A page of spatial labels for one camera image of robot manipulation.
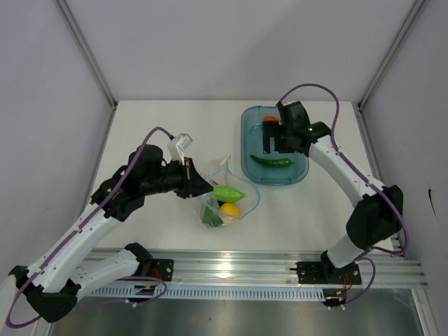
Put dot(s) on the green bell pepper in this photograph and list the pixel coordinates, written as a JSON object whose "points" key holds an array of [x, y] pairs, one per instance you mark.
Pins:
{"points": [[211, 219]]}

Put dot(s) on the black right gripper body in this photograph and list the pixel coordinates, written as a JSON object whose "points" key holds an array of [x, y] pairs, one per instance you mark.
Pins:
{"points": [[285, 131]]}

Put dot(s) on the clear zip top bag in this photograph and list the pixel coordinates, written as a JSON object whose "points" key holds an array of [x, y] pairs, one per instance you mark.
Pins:
{"points": [[218, 172]]}

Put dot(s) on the left aluminium frame post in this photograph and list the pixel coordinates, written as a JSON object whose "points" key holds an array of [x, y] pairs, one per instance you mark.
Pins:
{"points": [[82, 44]]}

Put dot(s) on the right aluminium frame post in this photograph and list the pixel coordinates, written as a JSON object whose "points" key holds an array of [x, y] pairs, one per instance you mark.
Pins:
{"points": [[396, 44]]}

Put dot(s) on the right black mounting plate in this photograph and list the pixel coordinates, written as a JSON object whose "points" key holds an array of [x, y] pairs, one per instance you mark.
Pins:
{"points": [[309, 272]]}

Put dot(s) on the dark green chili pepper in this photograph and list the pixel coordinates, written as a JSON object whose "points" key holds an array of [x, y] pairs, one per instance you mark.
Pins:
{"points": [[275, 163]]}

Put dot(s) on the white slotted cable duct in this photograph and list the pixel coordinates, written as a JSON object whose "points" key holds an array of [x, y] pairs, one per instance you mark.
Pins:
{"points": [[291, 293]]}

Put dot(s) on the teal plastic tub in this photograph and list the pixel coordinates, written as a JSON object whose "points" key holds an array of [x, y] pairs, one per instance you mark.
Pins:
{"points": [[252, 144]]}

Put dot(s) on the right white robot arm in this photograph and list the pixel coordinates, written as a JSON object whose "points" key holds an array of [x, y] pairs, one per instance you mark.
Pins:
{"points": [[377, 208]]}

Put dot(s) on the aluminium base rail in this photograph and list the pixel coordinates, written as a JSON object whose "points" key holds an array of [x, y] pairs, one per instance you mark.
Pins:
{"points": [[243, 268]]}

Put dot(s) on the aluminium frame post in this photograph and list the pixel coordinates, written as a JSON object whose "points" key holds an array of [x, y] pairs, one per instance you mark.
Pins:
{"points": [[396, 44], [82, 44]]}

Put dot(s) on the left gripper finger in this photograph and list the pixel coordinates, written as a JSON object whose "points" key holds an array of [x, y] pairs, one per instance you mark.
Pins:
{"points": [[194, 181], [192, 193]]}

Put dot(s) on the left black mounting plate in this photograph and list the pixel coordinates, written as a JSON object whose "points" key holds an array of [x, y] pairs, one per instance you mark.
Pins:
{"points": [[162, 269]]}

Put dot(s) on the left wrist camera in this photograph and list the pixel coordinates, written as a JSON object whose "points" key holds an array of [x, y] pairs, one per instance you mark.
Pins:
{"points": [[177, 147]]}

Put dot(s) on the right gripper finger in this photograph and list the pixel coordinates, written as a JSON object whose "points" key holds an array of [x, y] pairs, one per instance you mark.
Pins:
{"points": [[281, 145], [270, 131]]}

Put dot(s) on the green cucumber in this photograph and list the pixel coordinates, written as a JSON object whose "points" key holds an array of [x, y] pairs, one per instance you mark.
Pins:
{"points": [[225, 193]]}

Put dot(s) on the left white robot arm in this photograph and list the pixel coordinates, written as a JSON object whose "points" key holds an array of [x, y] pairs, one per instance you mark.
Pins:
{"points": [[57, 281]]}

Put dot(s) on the black mounting plate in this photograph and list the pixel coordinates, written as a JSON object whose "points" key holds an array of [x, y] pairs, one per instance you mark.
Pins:
{"points": [[309, 272], [162, 269]]}

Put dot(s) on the yellow lemon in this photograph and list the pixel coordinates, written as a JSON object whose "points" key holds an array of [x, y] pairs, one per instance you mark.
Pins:
{"points": [[230, 210]]}

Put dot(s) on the orange tomato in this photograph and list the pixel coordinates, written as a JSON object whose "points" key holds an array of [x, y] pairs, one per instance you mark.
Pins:
{"points": [[270, 119]]}

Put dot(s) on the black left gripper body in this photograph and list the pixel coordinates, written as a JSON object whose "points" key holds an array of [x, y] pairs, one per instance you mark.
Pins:
{"points": [[170, 179]]}

